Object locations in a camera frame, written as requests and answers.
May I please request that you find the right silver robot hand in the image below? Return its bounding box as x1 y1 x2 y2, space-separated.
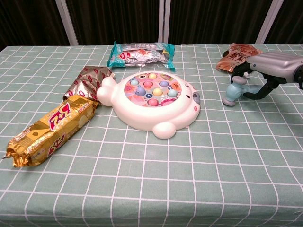
231 52 303 101

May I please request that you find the light blue toy hammer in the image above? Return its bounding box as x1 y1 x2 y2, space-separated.
222 76 261 107

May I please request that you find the white fish-shaped toy plate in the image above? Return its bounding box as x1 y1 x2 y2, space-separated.
96 68 202 140

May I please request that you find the brown sauce pouch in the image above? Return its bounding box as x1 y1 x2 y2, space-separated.
215 43 264 73

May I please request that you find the dark pleated partition panel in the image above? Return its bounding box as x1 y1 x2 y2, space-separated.
65 0 160 46
168 0 273 45
265 0 303 45
0 0 71 49

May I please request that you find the teal snack bag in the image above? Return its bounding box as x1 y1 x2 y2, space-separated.
106 40 176 71

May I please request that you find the green checked tablecloth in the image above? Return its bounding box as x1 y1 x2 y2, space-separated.
0 44 303 227

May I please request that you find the silver red-print snack pack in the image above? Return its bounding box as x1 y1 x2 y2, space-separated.
62 65 116 102

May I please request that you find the gold cracker pack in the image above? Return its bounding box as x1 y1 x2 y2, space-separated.
2 94 99 168

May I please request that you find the white double partition frame post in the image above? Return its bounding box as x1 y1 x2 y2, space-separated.
158 0 171 44

